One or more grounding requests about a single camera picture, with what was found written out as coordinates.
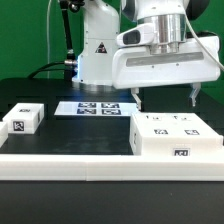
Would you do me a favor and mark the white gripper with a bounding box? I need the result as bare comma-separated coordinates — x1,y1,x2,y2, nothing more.
112,38,220,111

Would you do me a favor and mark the white cabinet body box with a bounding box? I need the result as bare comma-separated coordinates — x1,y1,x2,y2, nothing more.
128,112,224,157

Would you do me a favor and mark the white cabinet top block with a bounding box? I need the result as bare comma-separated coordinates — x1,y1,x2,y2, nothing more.
3,103,44,134

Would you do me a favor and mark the white cabinet door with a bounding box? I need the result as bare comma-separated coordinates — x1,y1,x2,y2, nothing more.
130,113,174,137
168,113,220,138

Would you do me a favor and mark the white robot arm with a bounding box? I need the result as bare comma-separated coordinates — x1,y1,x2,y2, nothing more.
72,0,224,99

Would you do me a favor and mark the white marker sheet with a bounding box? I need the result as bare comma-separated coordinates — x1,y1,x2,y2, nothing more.
55,101,138,117

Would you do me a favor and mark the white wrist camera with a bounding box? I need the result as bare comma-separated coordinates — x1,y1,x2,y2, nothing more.
116,23,155,47

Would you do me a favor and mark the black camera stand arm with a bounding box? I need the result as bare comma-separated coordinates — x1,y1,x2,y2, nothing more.
59,0,85,66

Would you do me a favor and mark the black cable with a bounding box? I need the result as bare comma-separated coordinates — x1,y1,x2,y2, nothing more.
27,61,74,80

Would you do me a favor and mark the white thin cable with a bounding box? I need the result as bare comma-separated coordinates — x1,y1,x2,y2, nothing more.
46,0,54,79

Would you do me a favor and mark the white U-shaped fence frame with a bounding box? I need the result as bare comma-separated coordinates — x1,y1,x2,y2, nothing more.
0,120,224,181

